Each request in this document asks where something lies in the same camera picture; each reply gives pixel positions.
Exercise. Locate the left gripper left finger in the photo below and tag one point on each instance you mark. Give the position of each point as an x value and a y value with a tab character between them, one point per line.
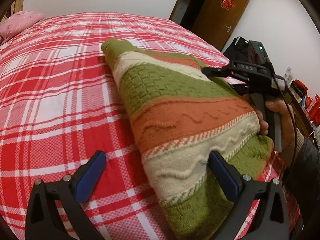
43	220

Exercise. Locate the green striped knit sweater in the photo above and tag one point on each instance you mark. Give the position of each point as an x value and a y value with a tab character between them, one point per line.
178	116

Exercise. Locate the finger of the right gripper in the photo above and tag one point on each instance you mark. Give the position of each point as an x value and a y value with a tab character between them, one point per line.
216	72

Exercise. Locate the right hand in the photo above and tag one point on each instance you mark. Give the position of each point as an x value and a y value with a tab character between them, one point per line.
284	129

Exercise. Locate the red decoration on door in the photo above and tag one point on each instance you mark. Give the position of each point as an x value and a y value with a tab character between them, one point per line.
227	4

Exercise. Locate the black bag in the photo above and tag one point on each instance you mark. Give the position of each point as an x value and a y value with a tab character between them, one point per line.
237	50

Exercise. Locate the red items on shelf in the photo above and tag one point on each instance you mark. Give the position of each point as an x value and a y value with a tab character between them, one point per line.
309	105

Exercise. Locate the brown wooden door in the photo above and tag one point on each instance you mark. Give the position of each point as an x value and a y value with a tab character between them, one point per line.
215	24

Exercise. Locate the red plaid bed sheet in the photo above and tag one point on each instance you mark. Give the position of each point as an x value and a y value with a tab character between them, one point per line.
60	104

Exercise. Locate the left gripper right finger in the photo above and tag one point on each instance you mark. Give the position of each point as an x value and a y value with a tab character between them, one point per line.
270	220

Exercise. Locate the pink pillow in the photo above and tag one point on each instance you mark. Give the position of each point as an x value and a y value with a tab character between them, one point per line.
18	22

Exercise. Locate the dark jacket forearm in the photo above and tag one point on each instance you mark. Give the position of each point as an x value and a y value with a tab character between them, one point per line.
302	181

